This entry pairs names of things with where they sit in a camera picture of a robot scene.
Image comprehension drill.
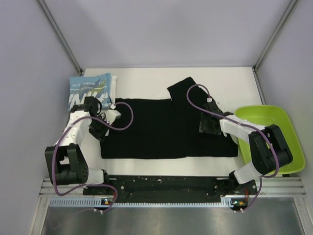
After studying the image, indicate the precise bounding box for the folded blue printed t shirt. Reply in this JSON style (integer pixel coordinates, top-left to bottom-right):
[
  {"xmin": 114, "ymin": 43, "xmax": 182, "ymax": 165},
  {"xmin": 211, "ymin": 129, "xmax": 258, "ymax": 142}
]
[{"xmin": 68, "ymin": 73, "xmax": 112, "ymax": 110}]

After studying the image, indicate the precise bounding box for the purple cable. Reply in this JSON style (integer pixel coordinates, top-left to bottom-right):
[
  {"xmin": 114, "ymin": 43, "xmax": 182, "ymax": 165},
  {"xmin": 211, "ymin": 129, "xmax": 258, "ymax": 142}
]
[
  {"xmin": 186, "ymin": 84, "xmax": 280, "ymax": 213},
  {"xmin": 52, "ymin": 102, "xmax": 134, "ymax": 216}
]

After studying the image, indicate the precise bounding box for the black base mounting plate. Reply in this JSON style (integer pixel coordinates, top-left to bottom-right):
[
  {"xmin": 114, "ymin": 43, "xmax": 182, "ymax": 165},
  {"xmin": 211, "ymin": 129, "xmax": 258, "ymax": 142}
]
[{"xmin": 83, "ymin": 174, "xmax": 259, "ymax": 203}]

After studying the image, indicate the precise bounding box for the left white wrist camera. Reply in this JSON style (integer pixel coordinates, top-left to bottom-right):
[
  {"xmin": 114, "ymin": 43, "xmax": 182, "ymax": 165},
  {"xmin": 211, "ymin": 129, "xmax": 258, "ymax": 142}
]
[{"xmin": 104, "ymin": 104, "xmax": 121, "ymax": 125}]

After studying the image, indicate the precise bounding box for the green plastic bin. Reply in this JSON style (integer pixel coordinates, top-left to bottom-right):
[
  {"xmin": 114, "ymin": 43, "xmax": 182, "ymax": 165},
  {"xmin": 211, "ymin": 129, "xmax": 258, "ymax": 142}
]
[{"xmin": 234, "ymin": 104, "xmax": 307, "ymax": 175}]

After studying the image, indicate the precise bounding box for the right aluminium frame post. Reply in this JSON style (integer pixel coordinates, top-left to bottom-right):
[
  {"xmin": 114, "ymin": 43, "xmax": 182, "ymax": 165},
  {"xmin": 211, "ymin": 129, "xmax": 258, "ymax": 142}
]
[{"xmin": 253, "ymin": 0, "xmax": 300, "ymax": 72}]

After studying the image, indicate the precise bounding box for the aluminium frame post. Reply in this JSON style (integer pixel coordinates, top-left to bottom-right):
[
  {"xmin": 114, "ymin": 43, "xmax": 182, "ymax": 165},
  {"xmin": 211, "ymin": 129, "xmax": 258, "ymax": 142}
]
[
  {"xmin": 35, "ymin": 0, "xmax": 83, "ymax": 75},
  {"xmin": 253, "ymin": 0, "xmax": 300, "ymax": 72}
]

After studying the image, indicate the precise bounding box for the left aluminium frame post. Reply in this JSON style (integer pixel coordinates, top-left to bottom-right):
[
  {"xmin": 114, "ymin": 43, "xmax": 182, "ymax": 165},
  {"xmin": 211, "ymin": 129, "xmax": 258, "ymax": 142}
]
[{"xmin": 35, "ymin": 0, "xmax": 83, "ymax": 75}]

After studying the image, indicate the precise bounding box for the aluminium front rail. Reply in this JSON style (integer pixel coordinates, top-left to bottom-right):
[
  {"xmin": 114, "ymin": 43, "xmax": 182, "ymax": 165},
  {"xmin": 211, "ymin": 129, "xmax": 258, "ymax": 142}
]
[{"xmin": 39, "ymin": 177, "xmax": 306, "ymax": 197}]

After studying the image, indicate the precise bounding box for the light blue cable duct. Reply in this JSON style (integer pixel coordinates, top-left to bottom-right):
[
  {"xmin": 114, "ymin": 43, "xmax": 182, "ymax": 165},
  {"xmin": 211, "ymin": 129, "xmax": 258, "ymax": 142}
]
[{"xmin": 49, "ymin": 197, "xmax": 246, "ymax": 208}]

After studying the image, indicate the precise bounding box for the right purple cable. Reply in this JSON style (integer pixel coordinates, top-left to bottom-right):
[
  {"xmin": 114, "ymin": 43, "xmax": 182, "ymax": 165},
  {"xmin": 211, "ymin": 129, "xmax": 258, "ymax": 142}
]
[{"xmin": 186, "ymin": 84, "xmax": 280, "ymax": 213}]

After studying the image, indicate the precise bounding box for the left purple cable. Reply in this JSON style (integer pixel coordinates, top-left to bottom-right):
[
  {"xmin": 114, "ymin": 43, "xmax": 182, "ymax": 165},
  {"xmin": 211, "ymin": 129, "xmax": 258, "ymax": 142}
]
[{"xmin": 52, "ymin": 102, "xmax": 134, "ymax": 216}]

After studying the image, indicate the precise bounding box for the black t shirt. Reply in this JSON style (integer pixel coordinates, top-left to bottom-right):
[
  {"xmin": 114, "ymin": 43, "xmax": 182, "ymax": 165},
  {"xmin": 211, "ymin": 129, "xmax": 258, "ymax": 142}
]
[{"xmin": 100, "ymin": 77, "xmax": 238, "ymax": 160}]

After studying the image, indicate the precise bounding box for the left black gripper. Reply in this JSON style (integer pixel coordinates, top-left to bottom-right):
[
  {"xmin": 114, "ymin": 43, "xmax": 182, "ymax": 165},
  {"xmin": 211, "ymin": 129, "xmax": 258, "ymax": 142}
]
[{"xmin": 89, "ymin": 116, "xmax": 112, "ymax": 141}]

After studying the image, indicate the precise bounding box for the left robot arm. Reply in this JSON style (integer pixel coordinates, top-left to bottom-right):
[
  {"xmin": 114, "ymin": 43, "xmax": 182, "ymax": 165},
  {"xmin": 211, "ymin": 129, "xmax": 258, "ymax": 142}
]
[{"xmin": 45, "ymin": 96, "xmax": 111, "ymax": 194}]

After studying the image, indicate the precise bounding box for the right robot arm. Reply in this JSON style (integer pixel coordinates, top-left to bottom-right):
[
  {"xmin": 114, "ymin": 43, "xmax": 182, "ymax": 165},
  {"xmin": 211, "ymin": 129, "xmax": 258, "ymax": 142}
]
[{"xmin": 200, "ymin": 98, "xmax": 293, "ymax": 194}]

